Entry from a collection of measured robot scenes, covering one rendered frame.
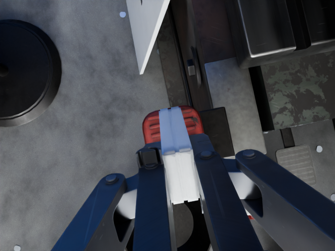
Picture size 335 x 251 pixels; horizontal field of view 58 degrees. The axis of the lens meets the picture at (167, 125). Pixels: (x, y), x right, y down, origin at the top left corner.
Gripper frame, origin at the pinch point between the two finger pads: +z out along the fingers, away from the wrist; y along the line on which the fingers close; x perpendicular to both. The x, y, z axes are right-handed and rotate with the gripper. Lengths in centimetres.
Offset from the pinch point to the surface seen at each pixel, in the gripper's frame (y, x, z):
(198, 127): 2.5, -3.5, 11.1
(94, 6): -20, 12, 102
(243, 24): 10.4, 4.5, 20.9
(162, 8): 2.2, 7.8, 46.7
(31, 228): -54, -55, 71
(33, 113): -47, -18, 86
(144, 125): -2.7, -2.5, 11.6
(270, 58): 13.6, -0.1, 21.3
